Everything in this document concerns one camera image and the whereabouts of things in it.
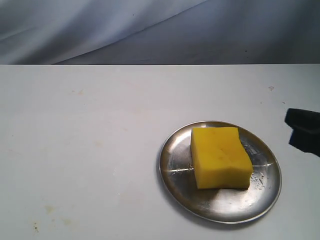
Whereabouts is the yellow sponge block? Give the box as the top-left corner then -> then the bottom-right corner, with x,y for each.
190,127 -> 253,190

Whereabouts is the grey-blue backdrop cloth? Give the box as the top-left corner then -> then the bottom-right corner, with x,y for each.
0,0 -> 320,65

